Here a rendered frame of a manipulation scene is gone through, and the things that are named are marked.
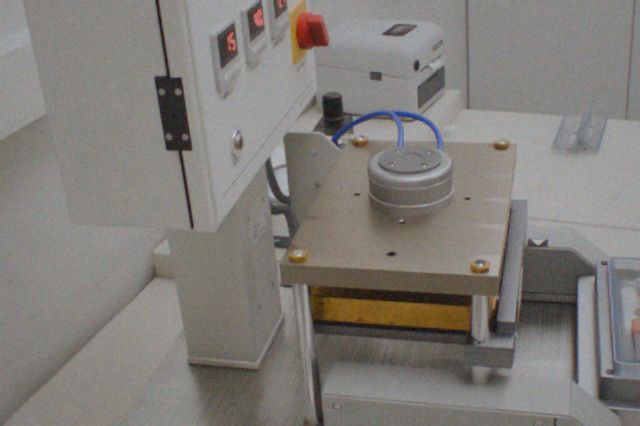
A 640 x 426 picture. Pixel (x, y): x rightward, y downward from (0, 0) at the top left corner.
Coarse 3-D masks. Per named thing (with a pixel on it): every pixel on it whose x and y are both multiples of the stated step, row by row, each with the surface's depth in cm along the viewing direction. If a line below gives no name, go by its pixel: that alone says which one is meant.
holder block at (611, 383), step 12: (600, 264) 92; (600, 276) 90; (600, 288) 88; (600, 300) 86; (600, 312) 84; (600, 324) 82; (600, 336) 81; (600, 348) 79; (612, 348) 79; (600, 360) 78; (612, 360) 77; (600, 372) 76; (612, 372) 76; (624, 372) 76; (600, 384) 76; (612, 384) 76; (624, 384) 75; (636, 384) 75; (600, 396) 77; (612, 396) 76; (624, 396) 76; (636, 396) 76
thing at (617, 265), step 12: (612, 264) 90; (624, 264) 90; (636, 264) 90; (612, 276) 88; (624, 276) 88; (636, 276) 88; (612, 288) 86; (624, 288) 86; (636, 288) 86; (612, 300) 84; (624, 300) 84; (636, 300) 84; (624, 312) 82; (636, 312) 82; (624, 324) 80; (636, 324) 80; (624, 336) 79; (636, 336) 79; (624, 348) 77; (636, 348) 77; (624, 360) 76; (636, 360) 76
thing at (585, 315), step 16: (592, 288) 92; (576, 304) 92; (592, 304) 90; (576, 320) 90; (592, 320) 87; (576, 336) 88; (592, 336) 85; (576, 352) 86; (592, 352) 83; (576, 368) 84; (592, 368) 81; (592, 384) 79; (608, 400) 76; (624, 416) 76
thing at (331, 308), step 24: (312, 288) 80; (336, 288) 80; (336, 312) 79; (360, 312) 78; (384, 312) 78; (408, 312) 77; (432, 312) 77; (456, 312) 76; (360, 336) 80; (384, 336) 79; (408, 336) 78; (432, 336) 78; (456, 336) 77
